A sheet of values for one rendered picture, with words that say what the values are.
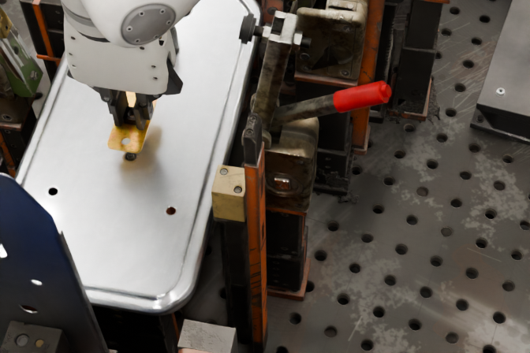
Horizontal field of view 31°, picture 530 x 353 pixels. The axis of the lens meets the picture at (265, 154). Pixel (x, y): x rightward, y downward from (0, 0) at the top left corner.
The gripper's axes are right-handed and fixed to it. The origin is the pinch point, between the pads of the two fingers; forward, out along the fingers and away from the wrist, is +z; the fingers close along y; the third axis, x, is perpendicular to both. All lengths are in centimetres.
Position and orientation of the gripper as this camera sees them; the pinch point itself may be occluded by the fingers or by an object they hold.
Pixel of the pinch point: (130, 106)
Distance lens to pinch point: 103.1
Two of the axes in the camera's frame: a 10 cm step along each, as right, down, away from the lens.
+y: -9.8, -1.5, 1.1
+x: -1.9, 8.2, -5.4
